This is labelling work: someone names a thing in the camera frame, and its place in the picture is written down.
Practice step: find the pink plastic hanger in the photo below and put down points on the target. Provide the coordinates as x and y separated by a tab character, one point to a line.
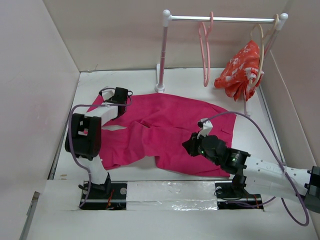
203	33

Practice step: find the metal rail left edge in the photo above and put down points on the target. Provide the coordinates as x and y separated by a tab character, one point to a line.
35	198

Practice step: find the white clothes rack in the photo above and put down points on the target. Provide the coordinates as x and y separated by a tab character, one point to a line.
167	17

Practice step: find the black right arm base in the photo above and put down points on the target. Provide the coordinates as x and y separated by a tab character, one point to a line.
230	197

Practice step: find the beige wooden hanger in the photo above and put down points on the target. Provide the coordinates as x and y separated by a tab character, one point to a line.
261	47

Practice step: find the pink trousers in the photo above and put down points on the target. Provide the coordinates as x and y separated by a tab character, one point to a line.
156	125

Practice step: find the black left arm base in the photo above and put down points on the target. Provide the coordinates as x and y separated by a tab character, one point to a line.
110	196

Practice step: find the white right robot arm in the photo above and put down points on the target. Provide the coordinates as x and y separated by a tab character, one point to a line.
257	176

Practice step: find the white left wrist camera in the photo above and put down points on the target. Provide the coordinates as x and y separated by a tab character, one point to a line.
107	93

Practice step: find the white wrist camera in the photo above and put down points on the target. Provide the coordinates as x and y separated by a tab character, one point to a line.
107	93
205	126

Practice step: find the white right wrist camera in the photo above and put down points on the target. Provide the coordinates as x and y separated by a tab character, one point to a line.
205	126

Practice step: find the orange floral garment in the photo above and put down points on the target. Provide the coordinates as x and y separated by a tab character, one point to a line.
238	79

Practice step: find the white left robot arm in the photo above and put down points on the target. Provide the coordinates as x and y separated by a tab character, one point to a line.
84	133

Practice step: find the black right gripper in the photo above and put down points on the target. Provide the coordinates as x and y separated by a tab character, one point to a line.
191	144

